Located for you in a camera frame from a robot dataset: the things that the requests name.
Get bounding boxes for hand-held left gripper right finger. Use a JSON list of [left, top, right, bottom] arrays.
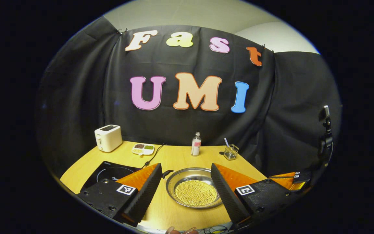
[[210, 163, 301, 228]]

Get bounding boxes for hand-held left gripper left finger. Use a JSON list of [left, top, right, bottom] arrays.
[[77, 163, 163, 227]]

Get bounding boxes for pile of yellow soybeans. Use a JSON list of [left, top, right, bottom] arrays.
[[174, 180, 218, 207]]

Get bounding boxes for black induction cooktop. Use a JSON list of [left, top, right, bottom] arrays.
[[81, 161, 142, 193]]

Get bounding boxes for stainless steel pot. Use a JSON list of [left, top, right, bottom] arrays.
[[162, 167, 223, 209]]

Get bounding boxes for black tripod stand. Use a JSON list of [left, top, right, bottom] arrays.
[[318, 105, 334, 163]]

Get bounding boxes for white divided bean dish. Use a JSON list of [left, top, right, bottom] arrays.
[[132, 143, 155, 156]]

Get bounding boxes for clear bottle pink label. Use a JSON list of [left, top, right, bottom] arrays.
[[191, 132, 202, 156]]

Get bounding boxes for white toaster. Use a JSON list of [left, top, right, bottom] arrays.
[[94, 124, 123, 152]]

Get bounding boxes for black power cable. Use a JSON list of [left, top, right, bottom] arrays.
[[141, 144, 164, 168]]

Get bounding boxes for tangled thin cables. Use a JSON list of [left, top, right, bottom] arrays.
[[200, 225, 231, 234]]

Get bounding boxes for wire mesh holder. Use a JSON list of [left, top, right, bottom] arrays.
[[223, 144, 239, 161]]

